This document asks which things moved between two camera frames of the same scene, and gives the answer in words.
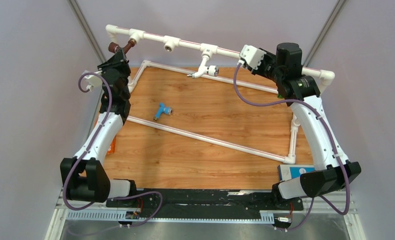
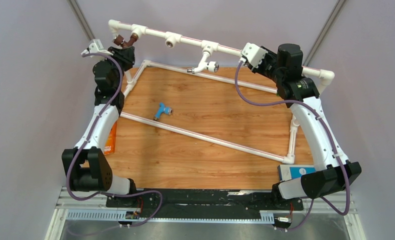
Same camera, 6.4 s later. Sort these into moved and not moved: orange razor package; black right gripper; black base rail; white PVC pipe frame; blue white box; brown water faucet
Moved: white PVC pipe frame; brown water faucet
Not moved: black base rail; blue white box; black right gripper; orange razor package
